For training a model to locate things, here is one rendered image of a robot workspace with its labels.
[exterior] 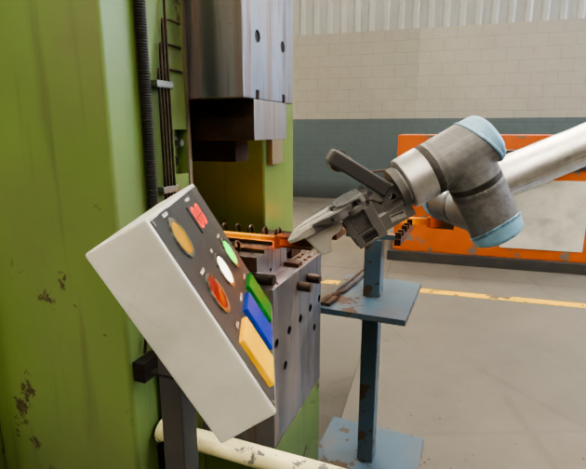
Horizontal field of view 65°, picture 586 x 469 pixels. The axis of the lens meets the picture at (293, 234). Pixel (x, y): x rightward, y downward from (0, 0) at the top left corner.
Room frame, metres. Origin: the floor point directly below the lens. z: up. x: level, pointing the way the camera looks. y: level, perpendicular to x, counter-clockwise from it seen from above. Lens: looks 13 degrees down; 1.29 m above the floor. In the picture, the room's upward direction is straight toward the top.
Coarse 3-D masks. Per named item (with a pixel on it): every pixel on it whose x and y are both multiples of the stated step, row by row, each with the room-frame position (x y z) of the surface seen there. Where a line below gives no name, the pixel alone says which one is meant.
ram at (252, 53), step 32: (192, 0) 1.11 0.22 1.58; (224, 0) 1.08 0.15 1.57; (256, 0) 1.13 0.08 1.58; (288, 0) 1.31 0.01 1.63; (192, 32) 1.11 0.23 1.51; (224, 32) 1.08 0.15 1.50; (256, 32) 1.13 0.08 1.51; (288, 32) 1.31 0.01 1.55; (192, 64) 1.11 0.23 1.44; (224, 64) 1.08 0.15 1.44; (256, 64) 1.13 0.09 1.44; (288, 64) 1.31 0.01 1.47; (192, 96) 1.11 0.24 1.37; (224, 96) 1.08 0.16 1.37; (256, 96) 1.14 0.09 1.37; (288, 96) 1.31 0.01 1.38
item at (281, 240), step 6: (228, 234) 1.27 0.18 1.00; (234, 234) 1.26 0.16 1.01; (240, 234) 1.25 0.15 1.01; (246, 234) 1.25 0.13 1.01; (252, 234) 1.25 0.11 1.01; (258, 234) 1.25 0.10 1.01; (264, 234) 1.25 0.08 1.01; (270, 234) 1.25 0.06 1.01; (282, 234) 1.23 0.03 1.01; (270, 240) 1.22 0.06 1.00; (276, 240) 1.20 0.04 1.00; (282, 240) 1.21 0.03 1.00; (300, 240) 1.19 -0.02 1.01; (306, 240) 1.18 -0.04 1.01; (276, 246) 1.20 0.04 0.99; (282, 246) 1.20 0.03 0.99; (288, 246) 1.20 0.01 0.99; (294, 246) 1.20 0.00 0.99; (300, 246) 1.19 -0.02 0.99; (306, 246) 1.19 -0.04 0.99; (312, 246) 1.18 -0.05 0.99
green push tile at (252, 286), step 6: (246, 276) 0.78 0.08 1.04; (252, 276) 0.78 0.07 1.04; (246, 282) 0.74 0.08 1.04; (252, 282) 0.75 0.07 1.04; (246, 288) 0.72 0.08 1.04; (252, 288) 0.73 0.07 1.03; (258, 288) 0.77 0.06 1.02; (252, 294) 0.72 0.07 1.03; (258, 294) 0.74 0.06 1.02; (264, 294) 0.79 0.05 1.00; (258, 300) 0.72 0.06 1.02; (264, 300) 0.76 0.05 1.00; (264, 306) 0.73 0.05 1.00; (270, 306) 0.77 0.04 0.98; (264, 312) 0.72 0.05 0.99; (270, 312) 0.75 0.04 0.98; (270, 318) 0.72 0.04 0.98
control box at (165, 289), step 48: (192, 192) 0.76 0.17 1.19; (144, 240) 0.48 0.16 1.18; (192, 240) 0.59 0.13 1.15; (144, 288) 0.48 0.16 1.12; (192, 288) 0.49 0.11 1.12; (240, 288) 0.68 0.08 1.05; (144, 336) 0.48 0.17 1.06; (192, 336) 0.48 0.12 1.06; (192, 384) 0.48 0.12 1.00; (240, 384) 0.49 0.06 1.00; (240, 432) 0.49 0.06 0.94
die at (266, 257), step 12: (240, 240) 1.24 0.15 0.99; (252, 240) 1.22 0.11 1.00; (264, 240) 1.21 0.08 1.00; (240, 252) 1.16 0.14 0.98; (252, 252) 1.16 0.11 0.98; (264, 252) 1.15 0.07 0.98; (276, 252) 1.23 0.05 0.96; (252, 264) 1.11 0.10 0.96; (264, 264) 1.15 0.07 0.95; (276, 264) 1.23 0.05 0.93
